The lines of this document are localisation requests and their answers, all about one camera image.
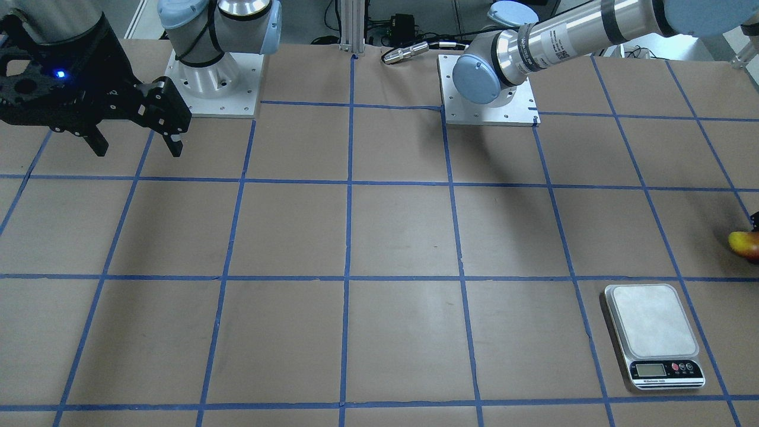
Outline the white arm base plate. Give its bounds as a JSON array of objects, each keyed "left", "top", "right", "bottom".
[
  {"left": 438, "top": 55, "right": 540, "bottom": 126},
  {"left": 165, "top": 52, "right": 267, "bottom": 119}
]

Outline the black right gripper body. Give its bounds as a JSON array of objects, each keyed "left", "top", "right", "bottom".
[{"left": 2, "top": 14, "right": 192, "bottom": 142}]

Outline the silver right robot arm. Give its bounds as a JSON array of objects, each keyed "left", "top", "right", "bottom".
[{"left": 2, "top": 1, "right": 282, "bottom": 157}]

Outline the black power adapter box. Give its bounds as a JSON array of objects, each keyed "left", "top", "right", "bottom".
[{"left": 388, "top": 14, "right": 416, "bottom": 45}]

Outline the aluminium frame post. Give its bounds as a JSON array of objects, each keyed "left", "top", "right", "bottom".
[{"left": 336, "top": 1, "right": 368, "bottom": 58}]

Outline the red yellow mango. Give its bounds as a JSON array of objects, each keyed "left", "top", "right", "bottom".
[{"left": 728, "top": 231, "right": 758, "bottom": 264}]

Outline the silver digital kitchen scale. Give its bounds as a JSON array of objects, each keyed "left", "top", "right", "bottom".
[{"left": 604, "top": 283, "right": 706, "bottom": 391}]

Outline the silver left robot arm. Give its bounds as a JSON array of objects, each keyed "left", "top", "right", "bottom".
[{"left": 438, "top": 1, "right": 757, "bottom": 197}]

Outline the metal cylindrical connector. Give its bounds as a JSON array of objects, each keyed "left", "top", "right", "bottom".
[{"left": 381, "top": 42, "right": 429, "bottom": 65}]

